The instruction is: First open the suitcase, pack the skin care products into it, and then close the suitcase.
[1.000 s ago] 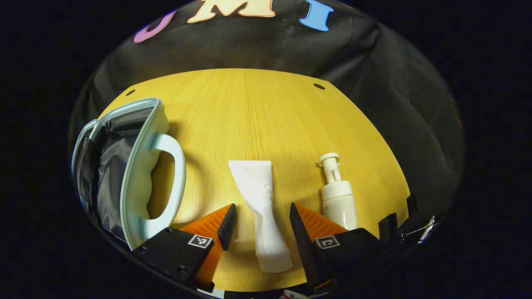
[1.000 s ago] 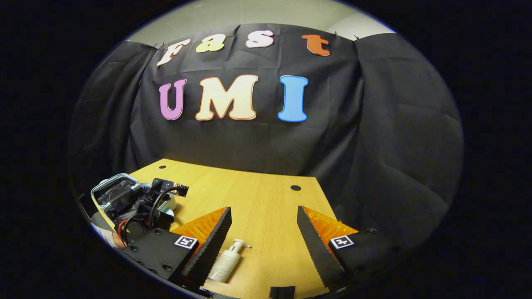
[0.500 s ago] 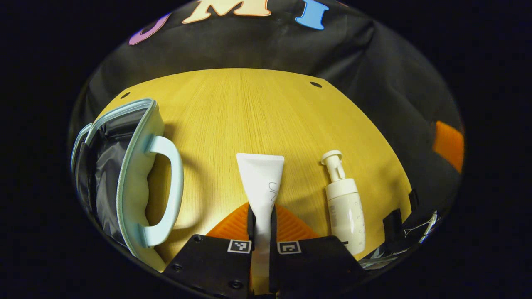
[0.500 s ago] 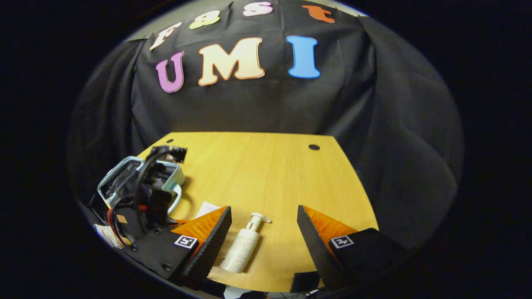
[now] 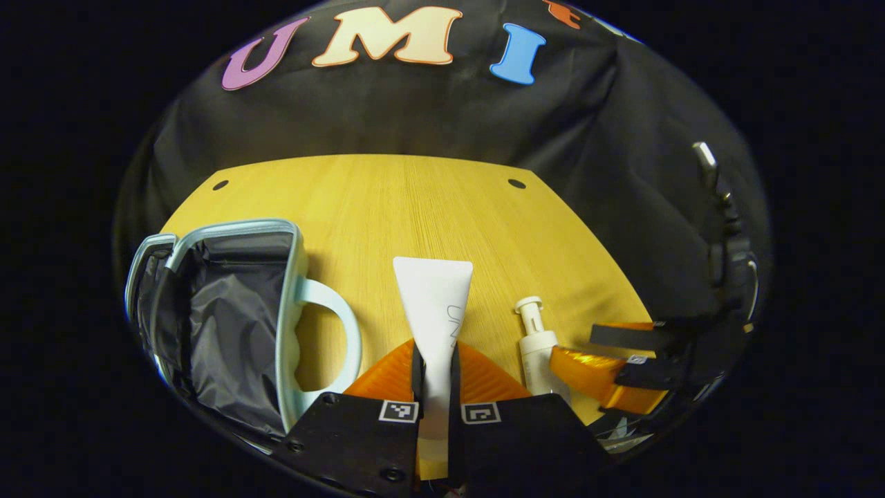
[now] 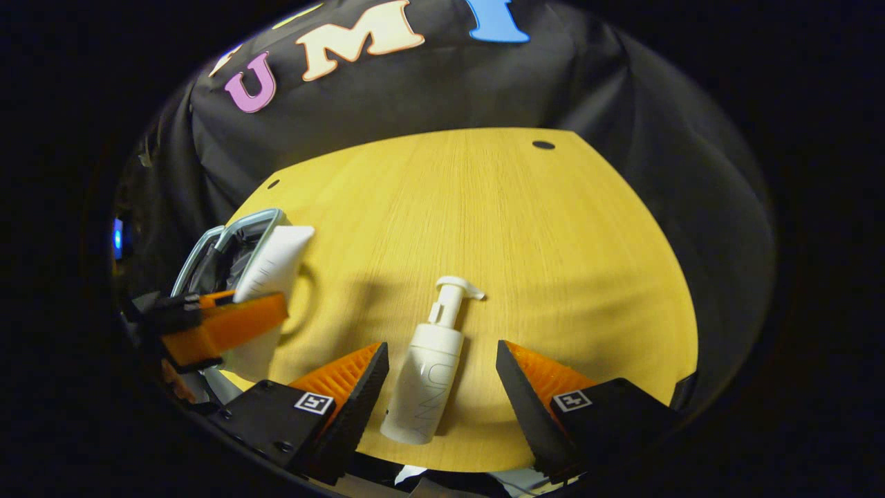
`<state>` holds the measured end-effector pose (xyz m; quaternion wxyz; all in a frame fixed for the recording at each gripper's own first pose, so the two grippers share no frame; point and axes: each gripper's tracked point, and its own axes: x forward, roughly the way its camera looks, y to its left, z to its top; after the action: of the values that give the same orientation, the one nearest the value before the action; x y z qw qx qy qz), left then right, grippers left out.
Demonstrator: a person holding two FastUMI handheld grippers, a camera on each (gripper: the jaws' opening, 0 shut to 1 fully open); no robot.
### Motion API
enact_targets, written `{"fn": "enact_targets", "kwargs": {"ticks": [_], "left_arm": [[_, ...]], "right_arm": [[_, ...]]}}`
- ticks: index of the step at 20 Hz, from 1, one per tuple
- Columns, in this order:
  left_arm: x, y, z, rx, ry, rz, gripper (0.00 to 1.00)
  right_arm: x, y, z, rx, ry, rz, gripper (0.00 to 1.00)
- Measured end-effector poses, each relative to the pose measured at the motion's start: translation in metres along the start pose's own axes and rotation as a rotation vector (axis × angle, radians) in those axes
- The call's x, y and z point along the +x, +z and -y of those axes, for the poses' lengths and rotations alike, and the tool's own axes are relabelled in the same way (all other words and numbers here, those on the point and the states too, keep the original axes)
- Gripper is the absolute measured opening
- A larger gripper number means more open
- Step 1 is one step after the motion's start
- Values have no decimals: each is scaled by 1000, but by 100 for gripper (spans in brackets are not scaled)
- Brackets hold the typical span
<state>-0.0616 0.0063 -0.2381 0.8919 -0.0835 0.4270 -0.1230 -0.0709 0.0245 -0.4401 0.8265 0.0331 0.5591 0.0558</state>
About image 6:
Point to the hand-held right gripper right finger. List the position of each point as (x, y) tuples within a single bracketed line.
[(529, 415)]

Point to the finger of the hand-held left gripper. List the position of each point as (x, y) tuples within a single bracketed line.
[(173, 312), (221, 328)]

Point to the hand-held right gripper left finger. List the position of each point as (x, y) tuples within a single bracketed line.
[(363, 408)]

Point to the light blue suitcase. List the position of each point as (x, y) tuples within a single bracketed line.
[(228, 266)]

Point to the white pump bottle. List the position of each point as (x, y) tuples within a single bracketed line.
[(425, 387)]

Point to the white skin care tube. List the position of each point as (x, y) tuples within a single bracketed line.
[(276, 259)]

